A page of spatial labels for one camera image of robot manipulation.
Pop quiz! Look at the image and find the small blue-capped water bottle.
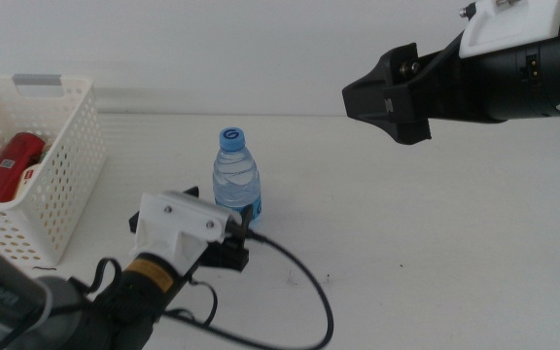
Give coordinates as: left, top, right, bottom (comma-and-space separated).
211, 126, 263, 223

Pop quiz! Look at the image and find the red cola can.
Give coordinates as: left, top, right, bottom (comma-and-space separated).
0, 131, 48, 204

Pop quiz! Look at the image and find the white perforated plastic basket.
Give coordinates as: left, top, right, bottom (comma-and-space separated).
0, 73, 107, 268

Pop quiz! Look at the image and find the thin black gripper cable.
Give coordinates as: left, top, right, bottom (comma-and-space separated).
185, 277, 219, 327

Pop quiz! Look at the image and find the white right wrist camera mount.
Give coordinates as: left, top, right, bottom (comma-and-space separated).
458, 0, 560, 59

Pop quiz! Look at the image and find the thick black left camera cable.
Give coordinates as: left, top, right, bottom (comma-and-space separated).
162, 227, 335, 350

